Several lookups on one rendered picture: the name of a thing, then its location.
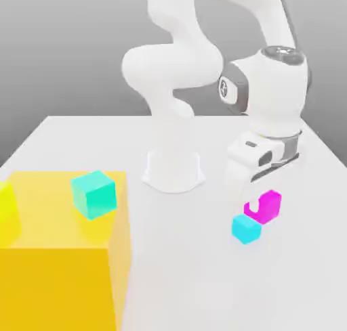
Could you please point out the small magenta cube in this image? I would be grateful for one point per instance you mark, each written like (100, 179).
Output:
(269, 207)

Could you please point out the large orange box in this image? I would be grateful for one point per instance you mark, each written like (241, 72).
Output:
(54, 282)

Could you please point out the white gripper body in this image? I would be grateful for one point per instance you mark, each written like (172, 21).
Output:
(267, 180)

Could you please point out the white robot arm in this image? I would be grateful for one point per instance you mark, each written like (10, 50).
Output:
(173, 71)

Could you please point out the small cyan cube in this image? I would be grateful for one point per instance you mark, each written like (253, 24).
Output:
(246, 229)

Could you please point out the small yellow cube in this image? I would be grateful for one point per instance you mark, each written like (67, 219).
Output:
(8, 214)

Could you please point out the small teal cube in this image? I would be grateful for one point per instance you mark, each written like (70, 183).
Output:
(95, 195)

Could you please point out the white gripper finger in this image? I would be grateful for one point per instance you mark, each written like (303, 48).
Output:
(254, 205)

